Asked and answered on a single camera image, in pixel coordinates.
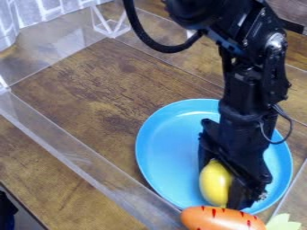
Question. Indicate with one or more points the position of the blue round plastic tray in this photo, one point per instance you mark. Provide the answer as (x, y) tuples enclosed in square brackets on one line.
[(167, 155)]

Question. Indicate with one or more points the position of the yellow toy lemon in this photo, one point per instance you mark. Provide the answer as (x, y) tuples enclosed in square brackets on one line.
[(216, 183)]

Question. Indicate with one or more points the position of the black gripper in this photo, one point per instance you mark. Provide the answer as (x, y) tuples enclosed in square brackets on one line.
[(237, 141)]

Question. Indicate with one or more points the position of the orange toy carrot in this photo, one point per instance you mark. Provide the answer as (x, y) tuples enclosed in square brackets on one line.
[(211, 218)]

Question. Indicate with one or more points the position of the dark baseboard strip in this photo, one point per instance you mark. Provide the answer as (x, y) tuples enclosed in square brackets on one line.
[(292, 26)]

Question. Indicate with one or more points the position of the white brick pattern curtain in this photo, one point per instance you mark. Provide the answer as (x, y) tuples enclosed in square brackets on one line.
[(23, 13)]

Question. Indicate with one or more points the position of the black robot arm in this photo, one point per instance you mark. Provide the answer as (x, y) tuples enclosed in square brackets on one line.
[(246, 29)]

